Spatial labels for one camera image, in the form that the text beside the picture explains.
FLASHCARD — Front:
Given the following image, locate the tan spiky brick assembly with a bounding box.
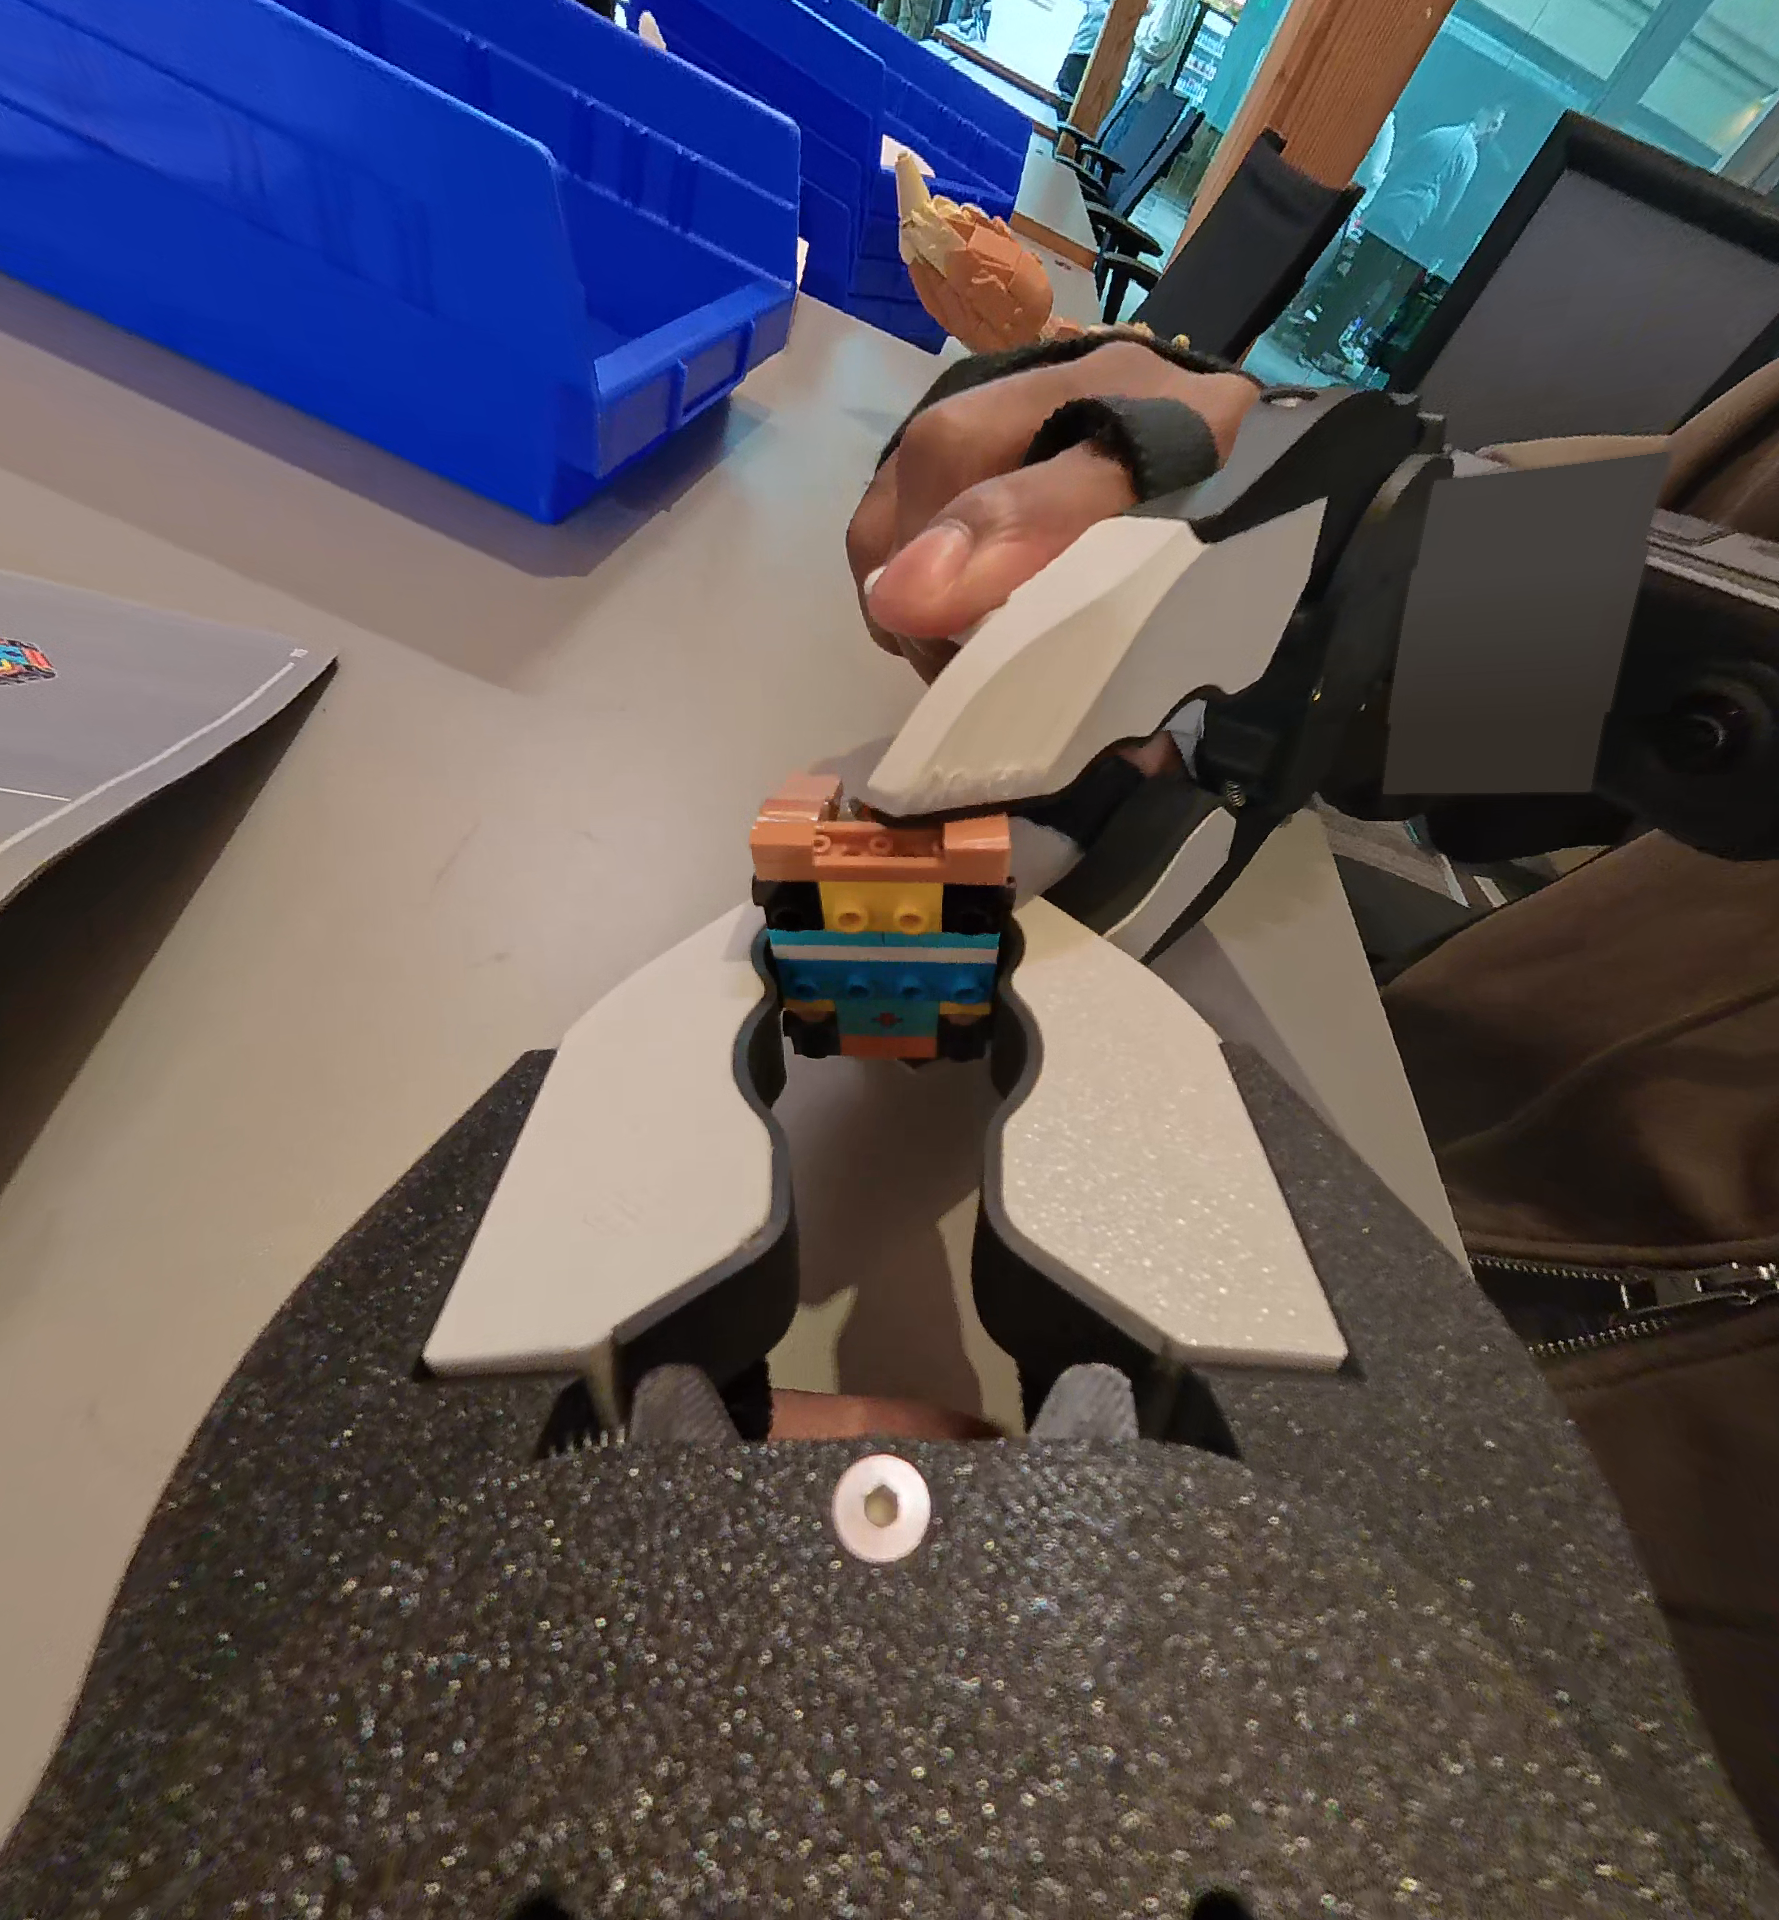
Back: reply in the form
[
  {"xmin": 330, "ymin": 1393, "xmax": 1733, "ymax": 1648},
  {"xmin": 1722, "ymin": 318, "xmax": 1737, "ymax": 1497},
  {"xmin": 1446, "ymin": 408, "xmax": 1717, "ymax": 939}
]
[{"xmin": 889, "ymin": 149, "xmax": 1087, "ymax": 357}]

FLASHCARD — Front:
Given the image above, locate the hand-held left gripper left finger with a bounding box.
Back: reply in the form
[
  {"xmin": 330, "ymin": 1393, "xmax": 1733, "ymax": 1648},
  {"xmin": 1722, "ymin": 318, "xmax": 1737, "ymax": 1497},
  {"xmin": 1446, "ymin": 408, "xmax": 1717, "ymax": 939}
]
[{"xmin": 419, "ymin": 899, "xmax": 796, "ymax": 1381}]

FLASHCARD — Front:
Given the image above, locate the wooden post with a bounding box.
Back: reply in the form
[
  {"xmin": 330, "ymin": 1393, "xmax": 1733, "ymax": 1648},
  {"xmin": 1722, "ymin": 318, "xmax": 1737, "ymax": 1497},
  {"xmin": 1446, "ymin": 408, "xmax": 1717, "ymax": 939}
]
[{"xmin": 1175, "ymin": 0, "xmax": 1452, "ymax": 257}]

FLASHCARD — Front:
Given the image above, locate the person's right forearm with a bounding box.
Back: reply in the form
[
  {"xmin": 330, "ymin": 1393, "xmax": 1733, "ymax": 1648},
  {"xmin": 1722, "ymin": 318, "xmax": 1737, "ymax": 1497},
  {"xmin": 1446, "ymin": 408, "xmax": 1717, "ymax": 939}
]
[{"xmin": 1653, "ymin": 322, "xmax": 1779, "ymax": 544}]

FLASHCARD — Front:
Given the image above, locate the black office chair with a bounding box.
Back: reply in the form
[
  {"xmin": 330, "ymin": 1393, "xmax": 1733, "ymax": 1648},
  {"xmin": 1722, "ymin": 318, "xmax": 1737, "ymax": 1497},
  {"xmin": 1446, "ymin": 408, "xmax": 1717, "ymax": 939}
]
[{"xmin": 1084, "ymin": 128, "xmax": 1365, "ymax": 364}]

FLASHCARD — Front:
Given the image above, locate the person's brown jacket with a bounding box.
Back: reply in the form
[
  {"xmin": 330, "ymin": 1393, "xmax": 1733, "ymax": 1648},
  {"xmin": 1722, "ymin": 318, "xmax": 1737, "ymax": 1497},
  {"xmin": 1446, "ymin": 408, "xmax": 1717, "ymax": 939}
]
[{"xmin": 1374, "ymin": 809, "xmax": 1779, "ymax": 1920}]

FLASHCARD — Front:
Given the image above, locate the person's right hand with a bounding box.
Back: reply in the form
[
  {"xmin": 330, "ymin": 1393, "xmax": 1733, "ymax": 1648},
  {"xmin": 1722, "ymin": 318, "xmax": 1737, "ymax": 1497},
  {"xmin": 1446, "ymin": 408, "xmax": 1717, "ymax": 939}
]
[{"xmin": 847, "ymin": 336, "xmax": 1267, "ymax": 681}]

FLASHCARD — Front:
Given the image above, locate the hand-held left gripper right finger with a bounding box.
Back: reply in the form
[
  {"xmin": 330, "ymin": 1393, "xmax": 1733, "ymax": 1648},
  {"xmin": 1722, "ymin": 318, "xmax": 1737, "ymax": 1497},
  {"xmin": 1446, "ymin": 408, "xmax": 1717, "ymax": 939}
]
[{"xmin": 980, "ymin": 898, "xmax": 1353, "ymax": 1376}]

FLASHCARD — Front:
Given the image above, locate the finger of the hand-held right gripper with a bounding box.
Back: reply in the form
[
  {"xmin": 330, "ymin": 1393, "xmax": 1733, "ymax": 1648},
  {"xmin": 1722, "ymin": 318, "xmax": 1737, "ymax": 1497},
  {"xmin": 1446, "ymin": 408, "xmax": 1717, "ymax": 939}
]
[
  {"xmin": 1000, "ymin": 736, "xmax": 1259, "ymax": 966},
  {"xmin": 863, "ymin": 500, "xmax": 1337, "ymax": 822}
]

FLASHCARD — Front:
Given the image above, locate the grey instruction booklet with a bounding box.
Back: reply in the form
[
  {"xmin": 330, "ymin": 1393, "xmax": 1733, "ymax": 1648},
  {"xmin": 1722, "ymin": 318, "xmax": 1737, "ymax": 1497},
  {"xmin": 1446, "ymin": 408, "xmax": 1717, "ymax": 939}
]
[{"xmin": 0, "ymin": 551, "xmax": 337, "ymax": 992}]

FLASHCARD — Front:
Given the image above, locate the multicolour toy brick model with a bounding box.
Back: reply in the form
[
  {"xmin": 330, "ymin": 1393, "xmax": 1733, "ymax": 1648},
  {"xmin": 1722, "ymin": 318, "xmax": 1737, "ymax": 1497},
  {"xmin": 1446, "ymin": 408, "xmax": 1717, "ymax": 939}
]
[{"xmin": 749, "ymin": 773, "xmax": 1014, "ymax": 1070}]

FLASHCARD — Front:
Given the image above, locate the dark monitor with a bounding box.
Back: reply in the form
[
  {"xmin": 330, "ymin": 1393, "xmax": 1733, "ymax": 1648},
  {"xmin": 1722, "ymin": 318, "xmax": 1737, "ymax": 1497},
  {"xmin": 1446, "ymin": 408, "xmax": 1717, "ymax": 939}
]
[{"xmin": 1406, "ymin": 112, "xmax": 1779, "ymax": 452}]

